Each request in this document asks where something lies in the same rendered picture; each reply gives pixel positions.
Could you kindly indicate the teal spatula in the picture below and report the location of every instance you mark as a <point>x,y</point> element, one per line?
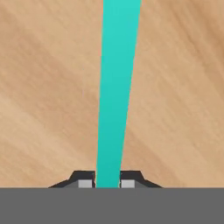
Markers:
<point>116,87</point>

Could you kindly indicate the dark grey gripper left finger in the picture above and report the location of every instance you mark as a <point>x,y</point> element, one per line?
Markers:
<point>81,176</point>

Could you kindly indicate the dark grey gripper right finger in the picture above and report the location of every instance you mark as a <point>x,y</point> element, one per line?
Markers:
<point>132,176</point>

